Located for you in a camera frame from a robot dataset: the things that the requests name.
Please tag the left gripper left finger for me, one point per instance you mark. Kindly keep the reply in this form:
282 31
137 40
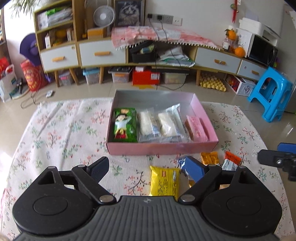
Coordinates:
88 178

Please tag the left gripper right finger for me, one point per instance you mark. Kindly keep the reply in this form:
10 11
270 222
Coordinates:
206 180

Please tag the yellow snack packet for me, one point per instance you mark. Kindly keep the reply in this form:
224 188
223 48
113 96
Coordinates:
165 182

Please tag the orange white snack packet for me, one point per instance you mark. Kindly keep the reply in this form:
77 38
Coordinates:
231 162

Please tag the blue truffle candy packet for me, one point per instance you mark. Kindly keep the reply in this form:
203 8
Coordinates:
184 164

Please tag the pink wafer packet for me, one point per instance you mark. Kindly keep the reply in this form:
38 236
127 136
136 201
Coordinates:
195 129

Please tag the green cartoon snack packet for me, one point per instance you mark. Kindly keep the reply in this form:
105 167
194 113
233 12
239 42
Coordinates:
125 125

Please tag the blue plastic stool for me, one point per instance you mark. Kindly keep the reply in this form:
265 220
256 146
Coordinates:
273 92

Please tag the clear rice cracker packet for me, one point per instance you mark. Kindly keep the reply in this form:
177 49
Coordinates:
148 127

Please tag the yellow egg tray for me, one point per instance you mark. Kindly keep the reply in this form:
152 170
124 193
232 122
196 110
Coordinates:
212 82

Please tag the pink cardboard box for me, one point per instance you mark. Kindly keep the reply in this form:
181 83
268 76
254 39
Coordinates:
160 100

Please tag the clear storage bin blue lid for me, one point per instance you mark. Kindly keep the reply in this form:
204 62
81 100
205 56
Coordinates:
91 75

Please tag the red gift bag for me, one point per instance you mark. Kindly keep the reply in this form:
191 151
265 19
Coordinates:
34 75

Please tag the red shoe box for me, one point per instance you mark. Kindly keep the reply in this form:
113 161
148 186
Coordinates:
146 77

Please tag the white microwave oven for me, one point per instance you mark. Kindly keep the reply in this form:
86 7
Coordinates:
256 48

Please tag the white paper shopping bag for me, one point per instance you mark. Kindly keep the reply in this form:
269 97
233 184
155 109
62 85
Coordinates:
8 86

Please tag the lower orange fruit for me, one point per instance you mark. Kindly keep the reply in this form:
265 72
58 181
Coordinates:
239 52

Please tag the orange fruit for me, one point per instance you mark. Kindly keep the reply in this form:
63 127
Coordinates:
231 34
239 52

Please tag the black storage basket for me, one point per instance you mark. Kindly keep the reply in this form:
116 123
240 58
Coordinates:
144 52

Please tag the wooden tv cabinet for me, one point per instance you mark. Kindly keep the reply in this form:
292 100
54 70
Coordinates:
62 46

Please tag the upper orange fruit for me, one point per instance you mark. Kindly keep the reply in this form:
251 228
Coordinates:
231 34

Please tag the purple hat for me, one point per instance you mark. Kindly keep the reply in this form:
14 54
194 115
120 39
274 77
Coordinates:
29 49

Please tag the pink lace cloth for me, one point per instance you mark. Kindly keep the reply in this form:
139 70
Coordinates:
134 35

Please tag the white desk fan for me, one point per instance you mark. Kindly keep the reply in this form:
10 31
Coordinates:
104 16

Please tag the framed cat picture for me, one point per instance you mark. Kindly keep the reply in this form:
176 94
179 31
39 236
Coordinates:
129 13

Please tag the potted green plant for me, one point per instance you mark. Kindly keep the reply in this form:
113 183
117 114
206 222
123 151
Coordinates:
26 7

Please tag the wall power socket strip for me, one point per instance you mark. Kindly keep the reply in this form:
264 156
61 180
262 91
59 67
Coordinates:
165 19

